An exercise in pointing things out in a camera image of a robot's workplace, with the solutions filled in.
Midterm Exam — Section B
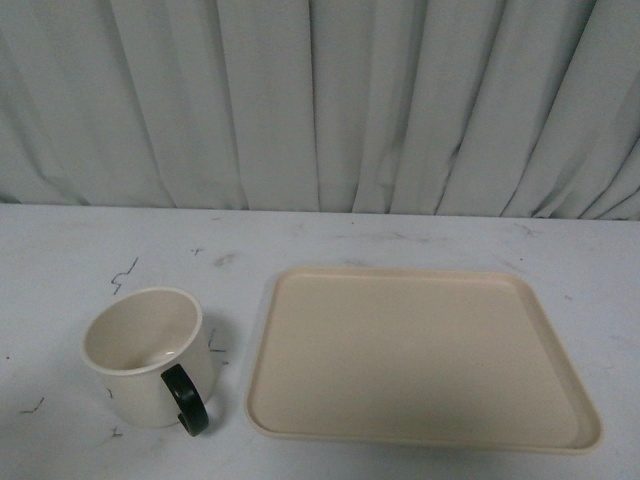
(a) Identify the white pleated curtain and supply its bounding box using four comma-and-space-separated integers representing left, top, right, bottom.
1, 1, 639, 220

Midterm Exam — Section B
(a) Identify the beige rectangular tray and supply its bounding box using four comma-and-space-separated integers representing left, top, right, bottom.
245, 267, 602, 454

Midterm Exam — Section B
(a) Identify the white mug with black handle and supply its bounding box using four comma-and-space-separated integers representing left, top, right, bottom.
81, 287, 217, 437

